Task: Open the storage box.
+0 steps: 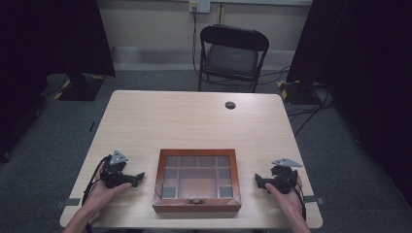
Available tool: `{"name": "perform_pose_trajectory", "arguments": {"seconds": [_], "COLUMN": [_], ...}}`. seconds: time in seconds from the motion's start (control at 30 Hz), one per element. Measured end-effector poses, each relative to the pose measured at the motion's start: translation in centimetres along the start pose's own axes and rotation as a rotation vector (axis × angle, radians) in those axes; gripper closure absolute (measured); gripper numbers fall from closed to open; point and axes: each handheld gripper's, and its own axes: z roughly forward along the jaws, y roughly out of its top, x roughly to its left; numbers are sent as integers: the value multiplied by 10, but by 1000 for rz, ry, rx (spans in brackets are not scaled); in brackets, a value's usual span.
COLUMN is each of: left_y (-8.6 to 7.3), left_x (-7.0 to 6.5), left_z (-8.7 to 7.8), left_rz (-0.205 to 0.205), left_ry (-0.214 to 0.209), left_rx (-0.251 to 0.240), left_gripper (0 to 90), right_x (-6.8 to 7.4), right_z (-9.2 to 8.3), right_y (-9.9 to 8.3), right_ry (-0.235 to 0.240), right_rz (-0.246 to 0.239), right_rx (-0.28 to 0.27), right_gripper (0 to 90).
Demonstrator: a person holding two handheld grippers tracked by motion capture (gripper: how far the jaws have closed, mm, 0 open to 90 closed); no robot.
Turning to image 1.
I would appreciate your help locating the black stand base, yellow tape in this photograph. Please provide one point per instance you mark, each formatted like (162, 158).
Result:
(81, 87)
(298, 92)

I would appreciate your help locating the person's left hand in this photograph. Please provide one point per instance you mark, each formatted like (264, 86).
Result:
(102, 194)

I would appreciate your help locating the black folding chair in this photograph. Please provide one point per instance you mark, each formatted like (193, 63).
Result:
(231, 56)

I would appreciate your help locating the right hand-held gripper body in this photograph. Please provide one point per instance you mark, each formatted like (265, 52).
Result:
(285, 178)

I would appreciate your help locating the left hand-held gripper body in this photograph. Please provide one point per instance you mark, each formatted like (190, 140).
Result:
(114, 171)

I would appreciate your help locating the person's right hand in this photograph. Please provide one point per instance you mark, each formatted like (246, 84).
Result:
(288, 200)

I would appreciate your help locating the white wall socket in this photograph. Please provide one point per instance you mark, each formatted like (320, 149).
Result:
(199, 6)

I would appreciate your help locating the black curtain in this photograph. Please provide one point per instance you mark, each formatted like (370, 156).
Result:
(39, 64)
(366, 81)

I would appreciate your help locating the wooden box with glass lid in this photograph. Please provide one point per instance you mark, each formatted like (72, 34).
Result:
(197, 181)

